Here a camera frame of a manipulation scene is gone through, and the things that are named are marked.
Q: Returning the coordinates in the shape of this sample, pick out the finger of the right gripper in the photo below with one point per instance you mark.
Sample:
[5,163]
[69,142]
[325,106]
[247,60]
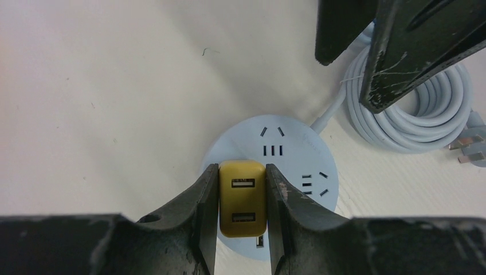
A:
[414,40]
[339,22]

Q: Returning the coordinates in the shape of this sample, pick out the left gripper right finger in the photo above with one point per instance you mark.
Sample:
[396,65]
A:
[307,238]

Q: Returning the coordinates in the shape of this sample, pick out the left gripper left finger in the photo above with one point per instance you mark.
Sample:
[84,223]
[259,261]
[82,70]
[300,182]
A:
[177,238]

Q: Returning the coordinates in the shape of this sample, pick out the yellow USB charger plug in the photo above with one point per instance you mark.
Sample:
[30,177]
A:
[242,189]

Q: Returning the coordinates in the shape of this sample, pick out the round blue power socket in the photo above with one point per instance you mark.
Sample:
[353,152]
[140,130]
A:
[299,153]

